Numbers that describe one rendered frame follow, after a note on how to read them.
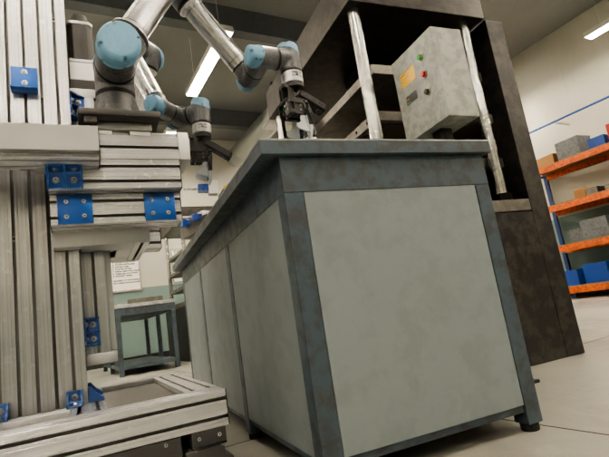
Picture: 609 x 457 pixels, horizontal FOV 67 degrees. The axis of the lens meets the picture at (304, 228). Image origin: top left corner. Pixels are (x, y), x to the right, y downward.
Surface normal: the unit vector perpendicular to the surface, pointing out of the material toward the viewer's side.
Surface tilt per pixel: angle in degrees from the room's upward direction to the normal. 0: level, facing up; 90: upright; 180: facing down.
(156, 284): 90
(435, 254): 90
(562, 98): 90
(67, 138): 90
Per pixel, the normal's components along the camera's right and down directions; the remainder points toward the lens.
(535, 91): -0.87, 0.04
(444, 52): 0.36, -0.22
